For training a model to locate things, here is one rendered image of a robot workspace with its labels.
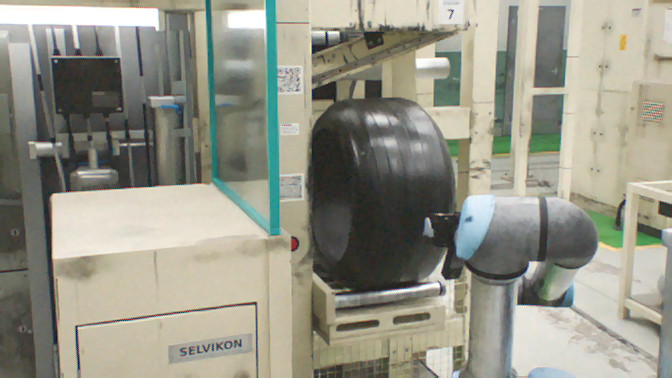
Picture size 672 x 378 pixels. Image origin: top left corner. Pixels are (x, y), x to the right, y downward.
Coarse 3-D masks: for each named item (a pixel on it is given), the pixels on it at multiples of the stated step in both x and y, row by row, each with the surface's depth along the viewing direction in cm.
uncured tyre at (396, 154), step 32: (320, 128) 218; (352, 128) 200; (384, 128) 199; (416, 128) 202; (320, 160) 240; (352, 160) 197; (384, 160) 194; (416, 160) 197; (448, 160) 202; (320, 192) 243; (352, 192) 198; (384, 192) 193; (416, 192) 196; (448, 192) 199; (320, 224) 240; (352, 224) 199; (384, 224) 194; (416, 224) 197; (320, 256) 228; (352, 256) 202; (384, 256) 198; (416, 256) 202; (352, 288) 214
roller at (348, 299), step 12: (372, 288) 212; (384, 288) 212; (396, 288) 213; (408, 288) 214; (420, 288) 215; (432, 288) 216; (336, 300) 206; (348, 300) 207; (360, 300) 209; (372, 300) 210; (384, 300) 211; (396, 300) 213
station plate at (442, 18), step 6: (438, 0) 236; (444, 0) 237; (450, 0) 238; (456, 0) 238; (462, 0) 239; (438, 6) 237; (444, 6) 237; (450, 6) 238; (456, 6) 239; (462, 6) 239; (438, 12) 237; (444, 12) 238; (450, 12) 238; (456, 12) 239; (462, 12) 240; (438, 18) 237; (444, 18) 238; (450, 18) 239; (456, 18) 239; (462, 18) 240
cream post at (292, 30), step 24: (288, 0) 193; (288, 24) 194; (288, 48) 196; (288, 96) 198; (288, 120) 199; (288, 144) 201; (288, 168) 202; (312, 192) 206; (288, 216) 205; (312, 216) 207; (312, 240) 209; (312, 264) 210; (312, 288) 211; (312, 312) 213; (312, 336) 214; (312, 360) 216
